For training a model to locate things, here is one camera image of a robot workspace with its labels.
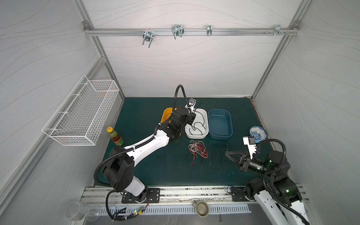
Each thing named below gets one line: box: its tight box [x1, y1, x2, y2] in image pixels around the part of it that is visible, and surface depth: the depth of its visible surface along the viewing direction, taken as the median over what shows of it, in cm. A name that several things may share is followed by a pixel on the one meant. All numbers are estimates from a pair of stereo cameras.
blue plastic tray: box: [208, 108, 233, 141], surface depth 103 cm
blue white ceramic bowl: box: [249, 125, 268, 142], surface depth 98 cm
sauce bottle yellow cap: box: [106, 126, 125, 146], surface depth 84 cm
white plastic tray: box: [184, 107, 210, 140], surface depth 100 cm
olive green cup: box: [192, 199, 210, 218], surface depth 70 cm
